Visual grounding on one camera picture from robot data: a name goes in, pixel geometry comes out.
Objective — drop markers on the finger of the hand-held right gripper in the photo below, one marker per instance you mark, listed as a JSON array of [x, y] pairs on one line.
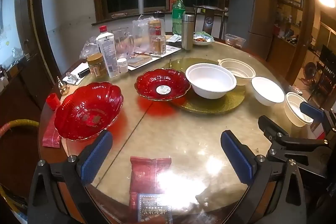
[[311, 111], [270, 127]]

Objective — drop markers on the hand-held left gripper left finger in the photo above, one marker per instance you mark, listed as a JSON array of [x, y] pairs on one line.
[[96, 158]]

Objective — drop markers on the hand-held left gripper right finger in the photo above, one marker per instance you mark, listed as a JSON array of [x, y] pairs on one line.
[[237, 161]]

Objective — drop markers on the small cream plastic bowl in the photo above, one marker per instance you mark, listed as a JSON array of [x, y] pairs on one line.
[[294, 108]]

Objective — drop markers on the small white paper bowl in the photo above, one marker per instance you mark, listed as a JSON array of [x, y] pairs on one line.
[[267, 92]]

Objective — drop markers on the deep red glass bowl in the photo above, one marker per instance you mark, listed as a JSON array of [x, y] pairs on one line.
[[88, 113]]

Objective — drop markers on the large cream ribbed plastic bowl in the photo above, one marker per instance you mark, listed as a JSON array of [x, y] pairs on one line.
[[240, 70]]

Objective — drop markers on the large white paper bowl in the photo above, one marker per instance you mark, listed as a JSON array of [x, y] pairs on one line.
[[210, 82]]

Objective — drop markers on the floor fan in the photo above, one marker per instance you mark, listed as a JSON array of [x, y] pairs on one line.
[[309, 71]]

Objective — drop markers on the red snack packet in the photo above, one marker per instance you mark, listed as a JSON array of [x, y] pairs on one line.
[[147, 176]]

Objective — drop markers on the small red cup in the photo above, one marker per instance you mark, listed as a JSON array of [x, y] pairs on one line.
[[53, 101]]

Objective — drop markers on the gold gourd ornament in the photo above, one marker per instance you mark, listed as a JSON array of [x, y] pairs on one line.
[[63, 87]]

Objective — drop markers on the crumpled clear wrapper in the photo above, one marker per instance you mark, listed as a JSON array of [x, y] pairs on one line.
[[72, 79]]

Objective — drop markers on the black rectangular case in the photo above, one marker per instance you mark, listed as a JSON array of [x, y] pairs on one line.
[[84, 72]]

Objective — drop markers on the amber jar gold lid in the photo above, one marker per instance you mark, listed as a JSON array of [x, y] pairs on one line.
[[96, 65]]

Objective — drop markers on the clear plastic food container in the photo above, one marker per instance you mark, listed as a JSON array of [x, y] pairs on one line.
[[235, 40]]

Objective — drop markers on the small white jar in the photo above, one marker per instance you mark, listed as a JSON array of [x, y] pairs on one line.
[[122, 66]]

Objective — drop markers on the white plastic bottle red cap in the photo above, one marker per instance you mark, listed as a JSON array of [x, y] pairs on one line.
[[107, 53]]

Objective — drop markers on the grey refrigerator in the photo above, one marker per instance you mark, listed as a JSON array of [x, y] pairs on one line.
[[257, 19]]

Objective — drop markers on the worn brown book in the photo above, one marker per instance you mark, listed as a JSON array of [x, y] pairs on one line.
[[141, 58]]

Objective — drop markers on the cluttered wooden shelf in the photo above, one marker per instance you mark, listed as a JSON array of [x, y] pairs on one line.
[[290, 3]]

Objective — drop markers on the patterned dish with food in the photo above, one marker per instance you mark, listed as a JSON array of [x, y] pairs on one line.
[[202, 39]]

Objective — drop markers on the crumpled clear plastic bag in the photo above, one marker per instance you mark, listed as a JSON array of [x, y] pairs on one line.
[[89, 47]]

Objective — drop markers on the clear glass pitcher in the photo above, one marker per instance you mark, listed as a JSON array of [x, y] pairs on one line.
[[122, 43]]

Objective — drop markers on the gold ornate stick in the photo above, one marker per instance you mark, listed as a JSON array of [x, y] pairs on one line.
[[170, 63]]

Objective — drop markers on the dark wooden chair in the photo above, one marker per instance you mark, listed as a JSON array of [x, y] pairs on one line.
[[210, 20]]

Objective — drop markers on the stainless steel thermos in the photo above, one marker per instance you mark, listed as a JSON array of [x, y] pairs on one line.
[[187, 32]]

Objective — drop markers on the small liquor bottle red cap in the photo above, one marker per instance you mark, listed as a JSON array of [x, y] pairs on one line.
[[158, 43]]

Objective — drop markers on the white sachet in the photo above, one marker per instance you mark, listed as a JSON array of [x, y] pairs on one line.
[[173, 38]]

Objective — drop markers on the green soda bottle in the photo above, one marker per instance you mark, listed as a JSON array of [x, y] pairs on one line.
[[178, 16]]

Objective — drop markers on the tan labelled jar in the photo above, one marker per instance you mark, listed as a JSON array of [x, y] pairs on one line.
[[154, 26]]

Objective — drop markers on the red paper card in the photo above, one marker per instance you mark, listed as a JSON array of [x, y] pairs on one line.
[[172, 3]]

